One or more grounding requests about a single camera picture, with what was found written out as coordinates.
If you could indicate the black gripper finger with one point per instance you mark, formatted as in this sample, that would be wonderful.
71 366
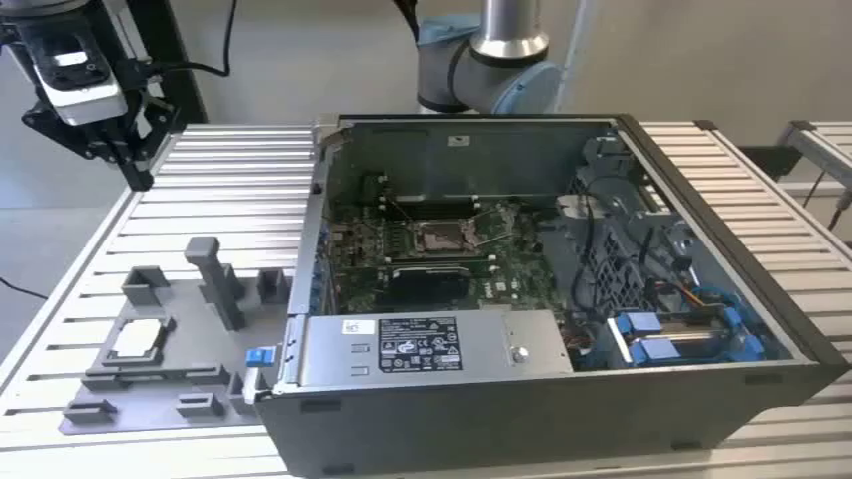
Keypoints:
140 172

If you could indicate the silver square CPU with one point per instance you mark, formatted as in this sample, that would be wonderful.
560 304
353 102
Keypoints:
136 339

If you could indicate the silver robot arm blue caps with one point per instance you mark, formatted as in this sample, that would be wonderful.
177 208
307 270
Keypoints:
505 30

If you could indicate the RAM slot white clips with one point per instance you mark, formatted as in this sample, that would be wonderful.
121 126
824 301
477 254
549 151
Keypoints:
429 198
429 204
439 258

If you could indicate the CPU socket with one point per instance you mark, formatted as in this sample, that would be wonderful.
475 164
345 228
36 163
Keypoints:
443 239

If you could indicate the grey parts rack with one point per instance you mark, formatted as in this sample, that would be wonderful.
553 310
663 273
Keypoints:
187 364

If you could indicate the thin metal locking lever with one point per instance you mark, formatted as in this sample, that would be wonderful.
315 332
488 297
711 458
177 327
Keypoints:
404 209

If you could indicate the blue case latch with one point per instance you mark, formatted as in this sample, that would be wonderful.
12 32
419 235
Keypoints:
259 358

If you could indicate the silver power supply unit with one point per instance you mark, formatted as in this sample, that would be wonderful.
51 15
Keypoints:
332 349

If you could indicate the black expansion card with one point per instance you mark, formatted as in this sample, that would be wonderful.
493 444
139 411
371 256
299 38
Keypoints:
425 284

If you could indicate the green motherboard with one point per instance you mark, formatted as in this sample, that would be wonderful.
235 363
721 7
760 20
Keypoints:
519 269

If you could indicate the silver foil patch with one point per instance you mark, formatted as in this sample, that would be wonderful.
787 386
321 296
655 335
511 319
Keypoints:
572 205

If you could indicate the black open PC case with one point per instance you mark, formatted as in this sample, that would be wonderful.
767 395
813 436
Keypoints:
465 424

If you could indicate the grey drive cage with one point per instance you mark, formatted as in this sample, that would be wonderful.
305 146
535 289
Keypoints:
619 269

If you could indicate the blue disk carrier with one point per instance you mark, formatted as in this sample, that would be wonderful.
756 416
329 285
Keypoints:
639 323
655 351

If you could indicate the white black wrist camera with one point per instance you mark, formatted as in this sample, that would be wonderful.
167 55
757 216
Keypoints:
80 100

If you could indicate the black upright post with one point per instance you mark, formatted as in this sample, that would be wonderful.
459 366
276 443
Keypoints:
187 60

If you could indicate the aluminium neighbour table frame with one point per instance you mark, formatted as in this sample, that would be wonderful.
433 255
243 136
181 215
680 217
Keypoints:
819 144

